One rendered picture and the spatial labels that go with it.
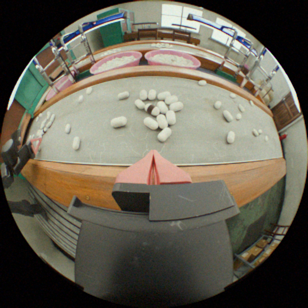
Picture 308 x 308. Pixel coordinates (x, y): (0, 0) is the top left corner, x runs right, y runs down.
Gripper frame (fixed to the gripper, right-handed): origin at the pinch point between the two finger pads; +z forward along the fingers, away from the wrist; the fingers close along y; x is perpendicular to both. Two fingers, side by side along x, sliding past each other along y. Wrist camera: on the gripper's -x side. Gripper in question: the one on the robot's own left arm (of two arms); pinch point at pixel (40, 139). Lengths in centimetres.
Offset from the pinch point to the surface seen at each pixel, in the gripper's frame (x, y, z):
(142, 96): -5.2, -44.9, 6.9
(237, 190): 9, -67, -12
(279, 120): -45, -483, 124
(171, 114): -2, -52, 2
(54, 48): -37.7, -10.7, 4.9
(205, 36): -325, -261, 368
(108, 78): -13.5, -31.3, 17.1
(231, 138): 2, -67, -2
